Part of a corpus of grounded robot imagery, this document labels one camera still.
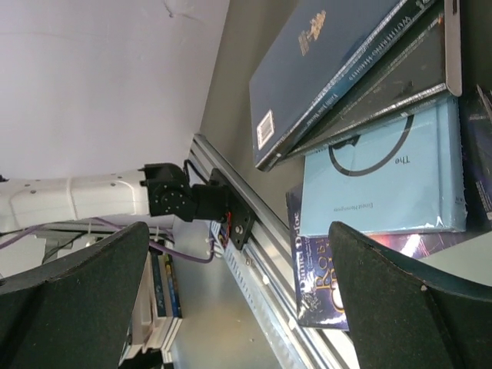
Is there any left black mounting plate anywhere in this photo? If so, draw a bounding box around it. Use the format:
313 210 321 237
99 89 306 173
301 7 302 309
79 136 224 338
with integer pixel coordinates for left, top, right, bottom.
209 168 256 251

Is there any navy blue book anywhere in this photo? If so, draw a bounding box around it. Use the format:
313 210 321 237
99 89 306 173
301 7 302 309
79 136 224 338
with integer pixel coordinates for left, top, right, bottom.
249 0 433 171

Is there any light blue cat book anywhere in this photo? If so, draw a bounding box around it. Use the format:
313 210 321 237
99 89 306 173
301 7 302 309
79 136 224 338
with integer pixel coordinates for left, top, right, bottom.
300 98 467 237

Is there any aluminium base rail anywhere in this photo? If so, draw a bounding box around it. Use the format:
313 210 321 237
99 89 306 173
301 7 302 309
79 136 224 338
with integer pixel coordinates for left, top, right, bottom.
191 135 359 368

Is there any stack of books off-table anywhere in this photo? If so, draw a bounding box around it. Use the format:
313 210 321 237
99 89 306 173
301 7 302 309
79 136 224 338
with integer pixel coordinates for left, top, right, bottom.
119 251 182 365

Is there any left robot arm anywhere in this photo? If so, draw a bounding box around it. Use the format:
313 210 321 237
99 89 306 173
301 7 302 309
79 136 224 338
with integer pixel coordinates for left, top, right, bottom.
1 163 231 233

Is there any black moon cover book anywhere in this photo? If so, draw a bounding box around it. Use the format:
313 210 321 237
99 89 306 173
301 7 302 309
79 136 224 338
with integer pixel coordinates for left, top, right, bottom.
286 1 462 159

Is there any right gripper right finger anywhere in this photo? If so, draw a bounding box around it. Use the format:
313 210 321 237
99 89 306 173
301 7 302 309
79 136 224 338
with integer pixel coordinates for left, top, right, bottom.
328 221 491 368

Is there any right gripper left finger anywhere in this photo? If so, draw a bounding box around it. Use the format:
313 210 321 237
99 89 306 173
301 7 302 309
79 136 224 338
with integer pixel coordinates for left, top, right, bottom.
1 222 149 368

